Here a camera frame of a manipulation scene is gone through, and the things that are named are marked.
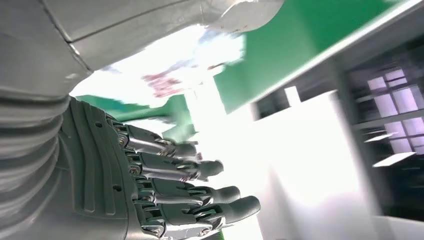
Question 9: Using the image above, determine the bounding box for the dark framed glass partition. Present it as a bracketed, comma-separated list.
[344, 43, 424, 220]

